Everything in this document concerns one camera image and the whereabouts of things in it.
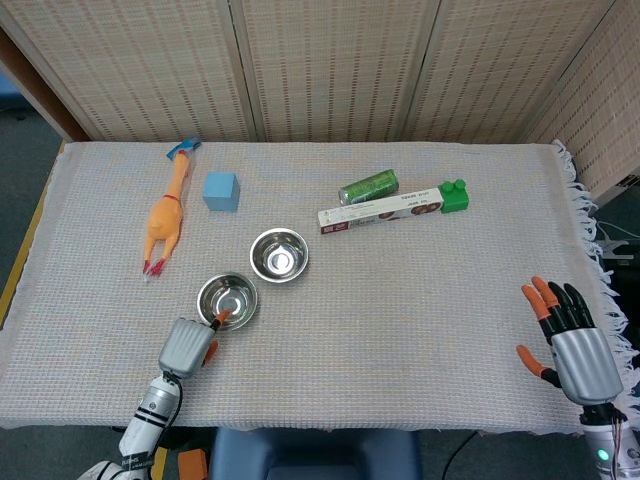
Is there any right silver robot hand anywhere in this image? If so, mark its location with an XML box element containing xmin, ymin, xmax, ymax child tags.
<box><xmin>515</xmin><ymin>275</ymin><xmax>625</xmax><ymax>406</ymax></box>

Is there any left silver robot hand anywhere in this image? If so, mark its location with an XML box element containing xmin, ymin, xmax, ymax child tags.
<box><xmin>157</xmin><ymin>308</ymin><xmax>232</xmax><ymax>380</ymax></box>

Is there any orange block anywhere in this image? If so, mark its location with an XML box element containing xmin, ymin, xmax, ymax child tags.
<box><xmin>178</xmin><ymin>448</ymin><xmax>209</xmax><ymax>480</ymax></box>

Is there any yellow rubber chicken toy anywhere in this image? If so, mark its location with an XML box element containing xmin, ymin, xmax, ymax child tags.
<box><xmin>142</xmin><ymin>135</ymin><xmax>203</xmax><ymax>279</ymax></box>

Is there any light blue cube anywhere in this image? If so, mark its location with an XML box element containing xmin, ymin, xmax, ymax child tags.
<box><xmin>202</xmin><ymin>171</ymin><xmax>241</xmax><ymax>213</ymax></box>

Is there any beige woven tablecloth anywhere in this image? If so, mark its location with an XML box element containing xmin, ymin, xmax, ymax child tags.
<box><xmin>0</xmin><ymin>139</ymin><xmax>640</xmax><ymax>436</ymax></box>

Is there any blue padded seat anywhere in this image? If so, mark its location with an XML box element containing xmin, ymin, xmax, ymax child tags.
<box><xmin>208</xmin><ymin>427</ymin><xmax>424</xmax><ymax>480</ymax></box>

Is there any green building block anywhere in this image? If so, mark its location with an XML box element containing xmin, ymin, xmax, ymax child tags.
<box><xmin>437</xmin><ymin>178</ymin><xmax>471</xmax><ymax>215</ymax></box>

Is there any long white cardboard box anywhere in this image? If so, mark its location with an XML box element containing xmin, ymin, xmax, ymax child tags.
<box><xmin>317</xmin><ymin>187</ymin><xmax>445</xmax><ymax>236</ymax></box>

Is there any green drink can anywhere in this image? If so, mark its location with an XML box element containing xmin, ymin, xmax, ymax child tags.
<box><xmin>338</xmin><ymin>169</ymin><xmax>400</xmax><ymax>206</ymax></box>

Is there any bamboo folding screen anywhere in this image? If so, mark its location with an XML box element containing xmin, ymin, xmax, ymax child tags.
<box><xmin>0</xmin><ymin>0</ymin><xmax>640</xmax><ymax>201</ymax></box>

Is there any black cable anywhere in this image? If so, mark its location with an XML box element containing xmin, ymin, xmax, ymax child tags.
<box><xmin>442</xmin><ymin>429</ymin><xmax>479</xmax><ymax>480</ymax></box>

